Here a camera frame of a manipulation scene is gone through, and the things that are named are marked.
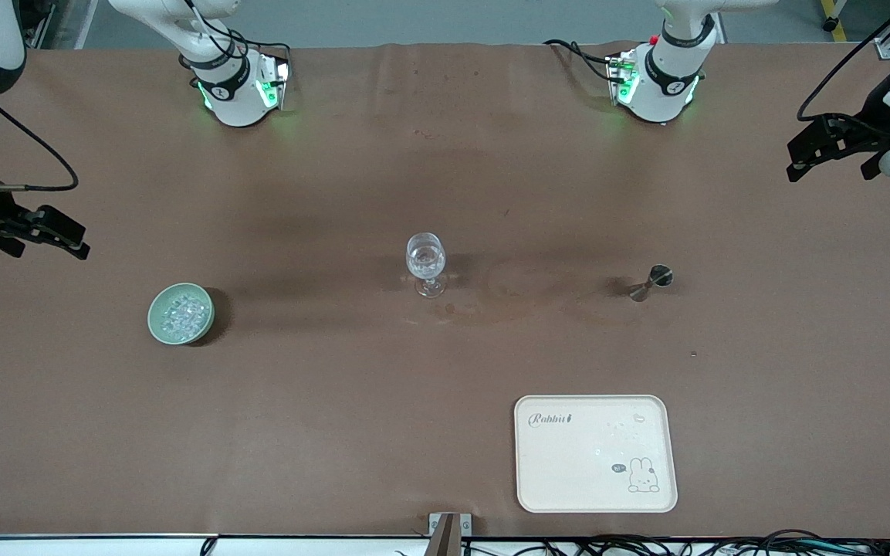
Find steel double jigger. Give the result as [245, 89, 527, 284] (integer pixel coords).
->
[628, 264, 674, 302]

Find clear ice cube pile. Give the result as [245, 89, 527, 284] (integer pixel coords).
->
[159, 292, 208, 339]

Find clear stemmed wine glass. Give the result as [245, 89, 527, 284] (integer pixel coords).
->
[405, 232, 447, 298]

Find green ceramic bowl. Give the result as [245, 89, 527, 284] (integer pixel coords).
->
[147, 283, 215, 345]

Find brown table cover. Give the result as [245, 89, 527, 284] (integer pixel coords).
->
[0, 42, 890, 539]

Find cream rabbit print tray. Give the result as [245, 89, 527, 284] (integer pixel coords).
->
[514, 395, 678, 514]

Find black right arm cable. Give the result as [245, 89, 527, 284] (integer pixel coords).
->
[0, 94, 80, 192]

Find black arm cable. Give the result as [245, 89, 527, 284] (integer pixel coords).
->
[797, 0, 890, 123]
[0, 94, 80, 192]

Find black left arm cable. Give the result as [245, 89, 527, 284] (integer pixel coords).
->
[797, 0, 890, 123]

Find black left base cable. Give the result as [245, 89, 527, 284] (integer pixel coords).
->
[543, 39, 627, 82]

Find black floor cable bundle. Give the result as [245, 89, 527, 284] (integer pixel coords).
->
[460, 529, 890, 556]

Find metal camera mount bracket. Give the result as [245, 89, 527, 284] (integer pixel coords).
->
[428, 512, 472, 556]

